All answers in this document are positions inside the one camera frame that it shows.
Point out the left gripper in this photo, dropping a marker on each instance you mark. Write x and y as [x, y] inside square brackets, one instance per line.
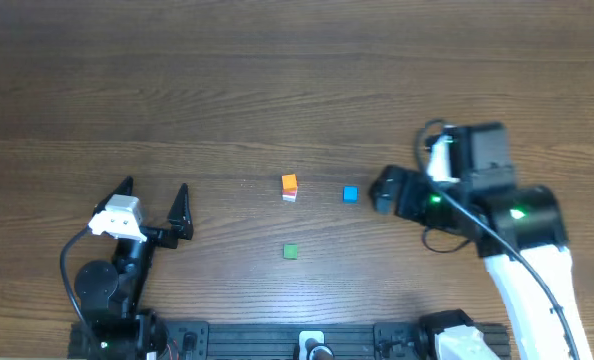
[159, 236]

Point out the red cube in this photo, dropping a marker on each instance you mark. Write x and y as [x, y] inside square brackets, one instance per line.
[289, 192]

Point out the orange cube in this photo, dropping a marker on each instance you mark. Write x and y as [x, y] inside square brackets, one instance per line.
[289, 182]

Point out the green cube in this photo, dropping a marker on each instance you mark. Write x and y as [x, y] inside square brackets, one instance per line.
[290, 251]

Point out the blue cube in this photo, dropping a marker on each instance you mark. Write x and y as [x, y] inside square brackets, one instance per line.
[350, 194]

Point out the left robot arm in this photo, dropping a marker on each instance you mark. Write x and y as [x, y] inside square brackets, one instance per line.
[97, 287]

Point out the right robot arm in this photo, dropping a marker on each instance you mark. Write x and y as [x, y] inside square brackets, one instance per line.
[527, 220]

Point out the white cube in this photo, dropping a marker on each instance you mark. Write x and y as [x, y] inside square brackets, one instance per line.
[289, 198]

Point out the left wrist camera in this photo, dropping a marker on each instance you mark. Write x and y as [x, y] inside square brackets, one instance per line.
[119, 217]

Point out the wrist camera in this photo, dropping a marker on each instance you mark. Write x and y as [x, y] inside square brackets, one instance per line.
[119, 217]
[439, 160]

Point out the mounting rail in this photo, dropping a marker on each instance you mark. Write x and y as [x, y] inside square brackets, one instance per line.
[257, 342]

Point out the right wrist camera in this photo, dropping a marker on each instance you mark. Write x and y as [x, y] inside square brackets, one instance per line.
[439, 160]

